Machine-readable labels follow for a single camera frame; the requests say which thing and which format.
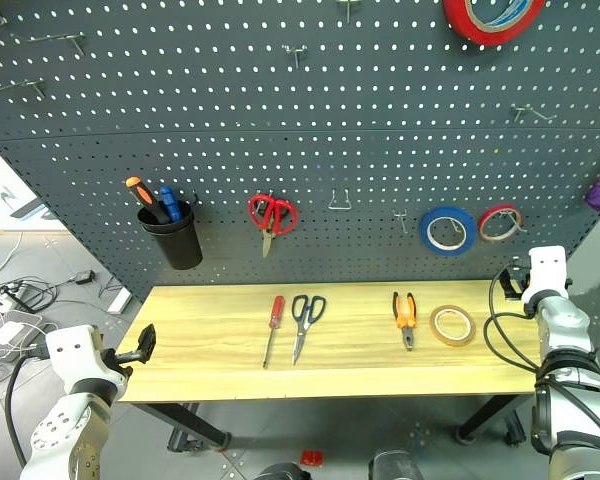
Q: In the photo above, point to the black table leg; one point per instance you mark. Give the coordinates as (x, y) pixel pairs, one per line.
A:
(190, 420)
(485, 417)

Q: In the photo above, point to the small red tape roll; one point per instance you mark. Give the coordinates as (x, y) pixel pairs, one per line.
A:
(486, 220)

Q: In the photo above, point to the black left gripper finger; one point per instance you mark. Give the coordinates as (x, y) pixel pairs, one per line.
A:
(139, 356)
(148, 337)

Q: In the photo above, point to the dark grey metal pegboard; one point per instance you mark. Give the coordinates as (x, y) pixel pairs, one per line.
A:
(300, 150)

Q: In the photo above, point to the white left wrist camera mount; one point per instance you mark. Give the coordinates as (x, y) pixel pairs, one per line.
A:
(77, 355)

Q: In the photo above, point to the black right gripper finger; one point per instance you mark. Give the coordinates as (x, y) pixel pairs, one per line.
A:
(506, 287)

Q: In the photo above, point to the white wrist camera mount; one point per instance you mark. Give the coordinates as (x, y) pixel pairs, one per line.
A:
(547, 272)
(77, 355)

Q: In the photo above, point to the black power adapter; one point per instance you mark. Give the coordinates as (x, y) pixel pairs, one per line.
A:
(85, 276)

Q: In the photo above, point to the large red tape roll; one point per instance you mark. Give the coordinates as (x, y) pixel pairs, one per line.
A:
(460, 25)

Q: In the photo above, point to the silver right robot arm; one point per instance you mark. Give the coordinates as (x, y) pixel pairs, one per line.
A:
(570, 380)

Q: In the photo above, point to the tan tape roll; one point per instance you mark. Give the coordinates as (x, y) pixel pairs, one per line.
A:
(436, 327)

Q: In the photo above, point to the blue tape roll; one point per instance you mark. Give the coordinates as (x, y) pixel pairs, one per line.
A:
(432, 240)

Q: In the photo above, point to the grey rounded shape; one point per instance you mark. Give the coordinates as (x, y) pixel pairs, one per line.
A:
(395, 467)

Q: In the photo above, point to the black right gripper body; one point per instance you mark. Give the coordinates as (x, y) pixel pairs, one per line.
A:
(520, 280)

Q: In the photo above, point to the dark rounded shape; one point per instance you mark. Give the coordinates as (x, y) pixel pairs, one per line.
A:
(280, 472)

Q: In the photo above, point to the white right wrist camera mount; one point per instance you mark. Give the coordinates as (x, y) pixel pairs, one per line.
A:
(547, 272)

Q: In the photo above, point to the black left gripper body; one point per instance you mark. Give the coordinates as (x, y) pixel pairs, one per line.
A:
(114, 364)

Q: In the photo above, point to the white power strip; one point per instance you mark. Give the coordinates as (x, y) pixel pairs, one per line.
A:
(119, 301)

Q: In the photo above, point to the white flat box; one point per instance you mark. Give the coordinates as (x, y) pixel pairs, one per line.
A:
(7, 334)

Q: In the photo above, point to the black pegboard cup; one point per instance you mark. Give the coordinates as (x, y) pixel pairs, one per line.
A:
(177, 245)

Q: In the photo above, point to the small red floor object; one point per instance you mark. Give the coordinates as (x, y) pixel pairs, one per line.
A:
(311, 457)

